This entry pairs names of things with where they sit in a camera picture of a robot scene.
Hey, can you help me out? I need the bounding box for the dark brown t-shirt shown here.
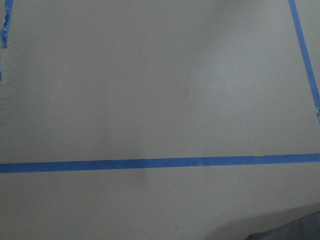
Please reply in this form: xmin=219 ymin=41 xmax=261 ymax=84
xmin=245 ymin=211 xmax=320 ymax=240

